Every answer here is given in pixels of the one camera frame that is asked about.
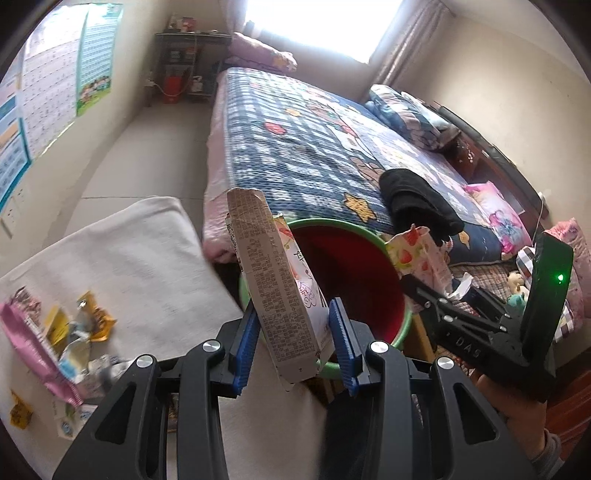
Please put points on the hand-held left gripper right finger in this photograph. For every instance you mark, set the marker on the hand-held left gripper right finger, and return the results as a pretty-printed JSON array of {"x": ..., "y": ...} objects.
[{"x": 344, "y": 350}]

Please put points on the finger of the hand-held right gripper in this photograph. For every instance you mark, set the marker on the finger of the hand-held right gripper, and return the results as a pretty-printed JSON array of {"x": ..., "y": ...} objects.
[
  {"x": 422, "y": 295},
  {"x": 485, "y": 302}
]

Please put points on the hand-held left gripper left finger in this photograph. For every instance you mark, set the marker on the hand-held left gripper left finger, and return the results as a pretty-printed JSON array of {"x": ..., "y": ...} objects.
[{"x": 244, "y": 355}]

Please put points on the strawberry print wrapper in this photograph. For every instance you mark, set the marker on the strawberry print wrapper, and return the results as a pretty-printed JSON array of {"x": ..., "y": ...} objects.
[{"x": 415, "y": 249}]

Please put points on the beige printed carton box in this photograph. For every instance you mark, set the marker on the beige printed carton box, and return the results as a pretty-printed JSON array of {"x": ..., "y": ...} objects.
[{"x": 272, "y": 286}]

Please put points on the red bucket with green rim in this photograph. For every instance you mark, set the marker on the red bucket with green rim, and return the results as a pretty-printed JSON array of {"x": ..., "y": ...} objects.
[{"x": 351, "y": 267}]

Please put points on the person's right forearm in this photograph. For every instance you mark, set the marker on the person's right forearm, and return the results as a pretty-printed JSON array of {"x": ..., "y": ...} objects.
[{"x": 549, "y": 452}]

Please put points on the person's right hand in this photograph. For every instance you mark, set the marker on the person's right hand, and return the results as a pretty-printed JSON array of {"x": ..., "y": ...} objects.
[{"x": 508, "y": 415}]

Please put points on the plaid cloth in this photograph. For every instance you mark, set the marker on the plaid cloth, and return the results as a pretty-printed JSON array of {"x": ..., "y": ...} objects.
[{"x": 489, "y": 272}]

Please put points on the plush toy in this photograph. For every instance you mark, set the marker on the plush toy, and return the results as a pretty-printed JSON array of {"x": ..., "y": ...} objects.
[{"x": 515, "y": 286}]

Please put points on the pink cartoon pillow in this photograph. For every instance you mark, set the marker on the pink cartoon pillow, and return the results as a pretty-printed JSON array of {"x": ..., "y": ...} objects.
[{"x": 501, "y": 217}]

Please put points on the black cloth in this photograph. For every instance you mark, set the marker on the black cloth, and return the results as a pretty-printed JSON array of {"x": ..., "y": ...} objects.
[{"x": 415, "y": 198}]

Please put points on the pink floral pillow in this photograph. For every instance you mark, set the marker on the pink floral pillow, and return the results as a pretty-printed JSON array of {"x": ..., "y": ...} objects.
[{"x": 579, "y": 240}]

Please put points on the grey white crumpled wrapper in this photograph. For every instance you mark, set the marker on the grey white crumpled wrapper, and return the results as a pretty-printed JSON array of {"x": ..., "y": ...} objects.
[{"x": 108, "y": 374}]

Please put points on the white cloth covered table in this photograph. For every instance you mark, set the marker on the white cloth covered table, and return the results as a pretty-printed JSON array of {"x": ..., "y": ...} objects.
[{"x": 138, "y": 267}]

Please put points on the dark wooden headboard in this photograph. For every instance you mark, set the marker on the dark wooden headboard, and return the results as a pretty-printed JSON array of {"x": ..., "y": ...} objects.
[{"x": 489, "y": 157}]

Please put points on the orange brown wrapper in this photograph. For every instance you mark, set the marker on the orange brown wrapper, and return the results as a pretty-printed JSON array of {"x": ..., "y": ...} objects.
[{"x": 97, "y": 316}]

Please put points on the pink bed sheet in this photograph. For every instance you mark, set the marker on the pink bed sheet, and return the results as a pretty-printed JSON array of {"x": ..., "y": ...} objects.
[{"x": 214, "y": 194}]

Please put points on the light floral pillow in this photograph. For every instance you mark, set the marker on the light floral pillow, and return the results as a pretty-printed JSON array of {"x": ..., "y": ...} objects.
[{"x": 429, "y": 122}]

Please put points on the blue floral pillow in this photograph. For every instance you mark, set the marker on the blue floral pillow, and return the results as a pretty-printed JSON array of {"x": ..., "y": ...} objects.
[{"x": 388, "y": 108}]

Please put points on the bed with patchwork quilt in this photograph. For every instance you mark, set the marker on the bed with patchwork quilt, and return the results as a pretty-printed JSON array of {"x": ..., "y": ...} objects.
[{"x": 295, "y": 138}]

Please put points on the pink snack wrapper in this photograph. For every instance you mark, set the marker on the pink snack wrapper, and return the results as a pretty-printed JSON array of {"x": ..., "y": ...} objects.
[{"x": 32, "y": 341}]

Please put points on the small yellow wrapper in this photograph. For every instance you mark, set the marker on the small yellow wrapper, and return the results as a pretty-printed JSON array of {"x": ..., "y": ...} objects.
[{"x": 21, "y": 410}]

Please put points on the grey curtain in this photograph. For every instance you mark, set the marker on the grey curtain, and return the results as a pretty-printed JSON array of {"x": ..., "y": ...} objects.
[{"x": 408, "y": 41}]

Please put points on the red container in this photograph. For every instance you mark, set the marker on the red container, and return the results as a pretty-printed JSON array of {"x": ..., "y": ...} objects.
[{"x": 173, "y": 88}]

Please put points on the bright window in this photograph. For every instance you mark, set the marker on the bright window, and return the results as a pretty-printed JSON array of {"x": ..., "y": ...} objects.
[{"x": 318, "y": 23}]

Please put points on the pink folded blanket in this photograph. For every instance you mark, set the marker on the pink folded blanket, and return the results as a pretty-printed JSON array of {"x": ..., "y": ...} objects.
[{"x": 261, "y": 50}]

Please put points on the dark metal shelf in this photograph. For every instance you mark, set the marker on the dark metal shelf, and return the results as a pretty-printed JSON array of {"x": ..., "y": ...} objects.
[{"x": 191, "y": 41}]

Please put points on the white wall socket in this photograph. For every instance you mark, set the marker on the white wall socket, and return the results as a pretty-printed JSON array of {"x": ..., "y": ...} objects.
[{"x": 11, "y": 217}]

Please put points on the white chart wall poster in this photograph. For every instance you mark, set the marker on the white chart wall poster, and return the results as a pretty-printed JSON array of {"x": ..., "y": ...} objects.
[{"x": 51, "y": 92}]

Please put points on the green wall poster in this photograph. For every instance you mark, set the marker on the green wall poster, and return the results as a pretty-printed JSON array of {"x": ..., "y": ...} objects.
[{"x": 99, "y": 60}]

